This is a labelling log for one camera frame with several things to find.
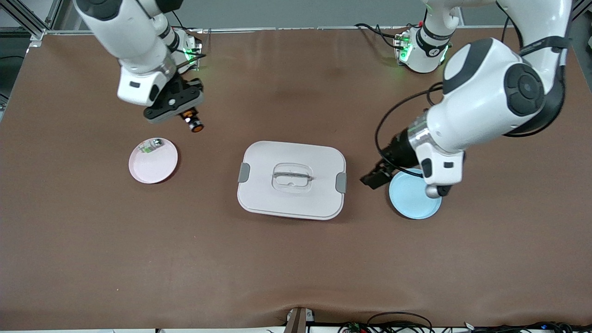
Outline light blue round plate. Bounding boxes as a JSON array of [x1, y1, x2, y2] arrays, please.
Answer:
[[388, 167, 442, 220]]

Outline black base cable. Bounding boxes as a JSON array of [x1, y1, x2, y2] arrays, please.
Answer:
[[355, 22, 407, 49]]

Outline small black orange bottle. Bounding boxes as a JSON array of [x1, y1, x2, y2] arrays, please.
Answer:
[[181, 109, 205, 134]]

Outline pink round plate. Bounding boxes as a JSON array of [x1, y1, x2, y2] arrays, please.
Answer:
[[129, 137, 179, 185]]

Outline grey table edge bracket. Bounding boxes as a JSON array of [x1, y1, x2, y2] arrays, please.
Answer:
[[284, 307, 316, 333]]

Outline aluminium frame post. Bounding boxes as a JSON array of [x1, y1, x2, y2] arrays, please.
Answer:
[[572, 0, 592, 29], [0, 0, 63, 44]]

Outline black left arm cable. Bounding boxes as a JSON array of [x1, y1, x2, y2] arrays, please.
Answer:
[[374, 82, 445, 179]]

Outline black cable bundle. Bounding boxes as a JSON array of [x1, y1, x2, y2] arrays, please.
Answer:
[[462, 321, 592, 333]]

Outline white lidded box grey latches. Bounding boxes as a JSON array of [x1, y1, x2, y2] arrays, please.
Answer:
[[237, 141, 347, 221]]

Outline black looped cable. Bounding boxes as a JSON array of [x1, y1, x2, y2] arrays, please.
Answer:
[[367, 312, 434, 333]]

